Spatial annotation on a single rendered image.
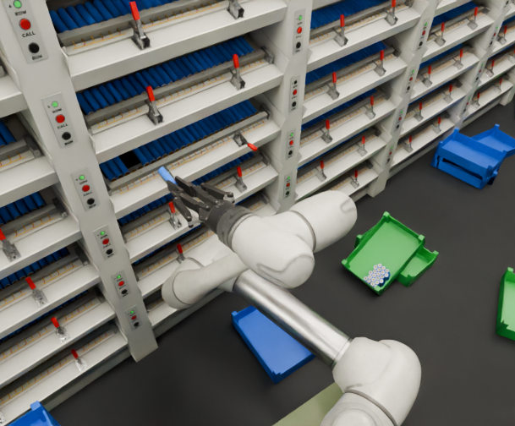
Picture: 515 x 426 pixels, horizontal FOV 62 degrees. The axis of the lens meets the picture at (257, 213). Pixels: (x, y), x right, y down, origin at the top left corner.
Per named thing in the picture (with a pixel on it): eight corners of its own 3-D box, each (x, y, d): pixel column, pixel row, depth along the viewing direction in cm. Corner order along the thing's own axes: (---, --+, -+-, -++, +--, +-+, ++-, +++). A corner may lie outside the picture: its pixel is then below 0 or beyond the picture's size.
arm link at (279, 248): (229, 266, 88) (276, 241, 95) (281, 308, 78) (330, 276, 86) (227, 223, 82) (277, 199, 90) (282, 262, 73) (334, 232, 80)
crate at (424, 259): (433, 264, 196) (439, 253, 190) (407, 287, 187) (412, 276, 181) (380, 226, 212) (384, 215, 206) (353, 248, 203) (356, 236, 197)
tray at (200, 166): (277, 137, 146) (286, 118, 138) (115, 221, 118) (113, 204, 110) (242, 96, 151) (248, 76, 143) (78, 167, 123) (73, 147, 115)
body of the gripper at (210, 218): (244, 200, 92) (218, 184, 98) (212, 219, 88) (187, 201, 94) (249, 227, 96) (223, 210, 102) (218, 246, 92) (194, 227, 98)
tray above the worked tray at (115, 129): (280, 84, 133) (294, 49, 121) (96, 165, 105) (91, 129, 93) (240, 40, 138) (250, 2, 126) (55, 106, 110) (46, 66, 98)
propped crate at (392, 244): (380, 296, 184) (378, 292, 177) (344, 267, 194) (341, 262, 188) (425, 243, 185) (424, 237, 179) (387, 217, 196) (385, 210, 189)
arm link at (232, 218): (227, 228, 83) (210, 215, 87) (233, 262, 89) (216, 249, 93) (262, 207, 88) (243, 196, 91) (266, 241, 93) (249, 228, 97)
